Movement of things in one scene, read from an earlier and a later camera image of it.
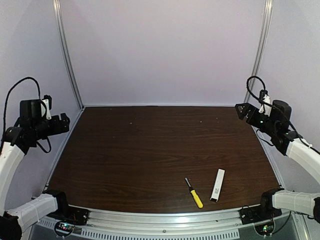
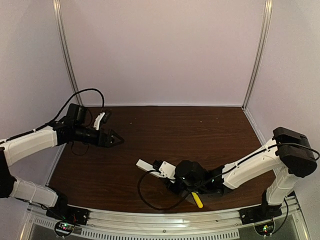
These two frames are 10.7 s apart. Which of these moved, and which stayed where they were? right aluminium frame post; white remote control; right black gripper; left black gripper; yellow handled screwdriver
Moved: right black gripper; white remote control; left black gripper
Stayed: right aluminium frame post; yellow handled screwdriver
